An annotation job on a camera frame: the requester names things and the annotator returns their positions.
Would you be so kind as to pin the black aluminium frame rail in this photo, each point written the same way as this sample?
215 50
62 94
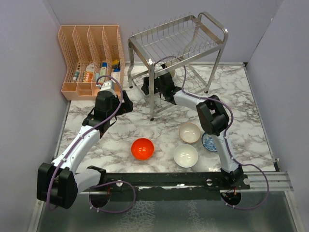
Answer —
186 186

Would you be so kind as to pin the small green white tube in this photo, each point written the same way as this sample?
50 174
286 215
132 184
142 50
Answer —
76 75

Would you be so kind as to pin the cream bottle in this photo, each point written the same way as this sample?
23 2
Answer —
116 75

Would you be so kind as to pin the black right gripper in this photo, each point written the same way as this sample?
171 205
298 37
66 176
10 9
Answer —
156 79

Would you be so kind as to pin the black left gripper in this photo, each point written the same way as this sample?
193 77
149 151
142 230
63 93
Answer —
116 100

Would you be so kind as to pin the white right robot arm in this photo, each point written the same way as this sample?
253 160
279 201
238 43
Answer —
213 118

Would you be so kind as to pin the blue and white bowl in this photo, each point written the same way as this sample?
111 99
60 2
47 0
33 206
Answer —
208 143

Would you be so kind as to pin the dark patterned cream-inside bowl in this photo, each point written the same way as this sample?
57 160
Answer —
145 86

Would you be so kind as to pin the peach plastic file organizer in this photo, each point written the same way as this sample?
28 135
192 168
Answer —
85 44

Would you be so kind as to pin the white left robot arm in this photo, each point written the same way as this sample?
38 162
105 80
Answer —
79 147

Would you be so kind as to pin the orange white packet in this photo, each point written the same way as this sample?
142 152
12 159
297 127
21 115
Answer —
89 73

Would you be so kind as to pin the red bowl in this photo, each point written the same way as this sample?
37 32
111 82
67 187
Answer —
142 149

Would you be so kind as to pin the beige speckled bowl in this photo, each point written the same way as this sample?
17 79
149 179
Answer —
189 133

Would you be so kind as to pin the steel wire dish rack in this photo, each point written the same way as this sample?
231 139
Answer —
171 48

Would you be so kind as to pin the white blue tube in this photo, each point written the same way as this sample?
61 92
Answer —
103 71

